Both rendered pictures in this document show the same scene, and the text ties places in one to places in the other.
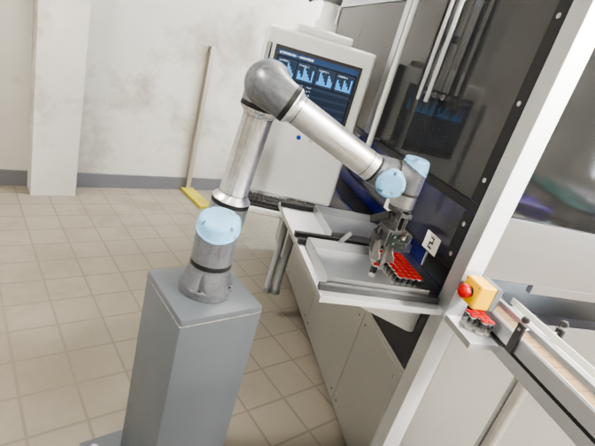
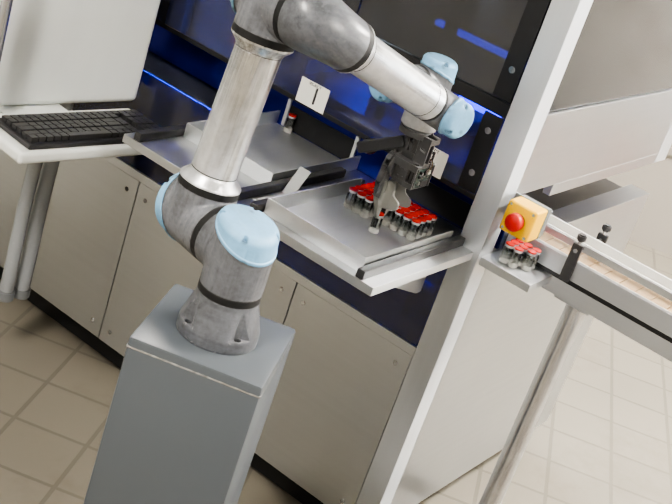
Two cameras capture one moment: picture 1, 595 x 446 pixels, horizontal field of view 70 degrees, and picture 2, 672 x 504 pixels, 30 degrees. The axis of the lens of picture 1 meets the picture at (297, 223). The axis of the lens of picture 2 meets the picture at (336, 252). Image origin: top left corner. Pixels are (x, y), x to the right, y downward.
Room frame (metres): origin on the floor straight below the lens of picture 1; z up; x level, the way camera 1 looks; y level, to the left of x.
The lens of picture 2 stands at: (-0.52, 1.44, 1.89)
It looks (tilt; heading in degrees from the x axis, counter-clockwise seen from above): 24 degrees down; 317
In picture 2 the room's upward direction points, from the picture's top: 19 degrees clockwise
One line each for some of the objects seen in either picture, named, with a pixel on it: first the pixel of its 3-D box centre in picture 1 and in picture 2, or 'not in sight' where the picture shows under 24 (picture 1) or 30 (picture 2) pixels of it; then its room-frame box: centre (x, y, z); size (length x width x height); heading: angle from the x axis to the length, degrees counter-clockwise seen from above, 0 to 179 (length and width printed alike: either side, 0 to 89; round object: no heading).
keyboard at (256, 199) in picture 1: (280, 203); (85, 127); (1.86, 0.10, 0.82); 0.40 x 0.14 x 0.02; 102
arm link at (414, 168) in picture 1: (411, 175); (432, 83); (1.24, -0.28, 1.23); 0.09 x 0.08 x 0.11; 96
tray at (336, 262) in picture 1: (364, 266); (361, 221); (1.27, -0.25, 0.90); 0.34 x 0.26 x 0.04; 108
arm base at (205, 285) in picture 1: (208, 272); (224, 308); (1.05, 0.20, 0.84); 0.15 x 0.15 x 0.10
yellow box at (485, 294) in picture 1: (479, 292); (524, 218); (1.10, -0.55, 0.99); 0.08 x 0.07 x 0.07; 108
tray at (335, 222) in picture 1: (360, 227); (274, 146); (1.63, -0.25, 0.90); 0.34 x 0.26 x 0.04; 108
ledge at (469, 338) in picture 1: (475, 333); (518, 268); (1.10, -0.59, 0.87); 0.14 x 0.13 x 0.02; 108
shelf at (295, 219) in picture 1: (356, 251); (308, 194); (1.44, -0.24, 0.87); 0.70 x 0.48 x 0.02; 18
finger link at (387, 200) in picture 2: (375, 254); (387, 202); (1.23, -0.26, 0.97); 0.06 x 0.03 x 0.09; 18
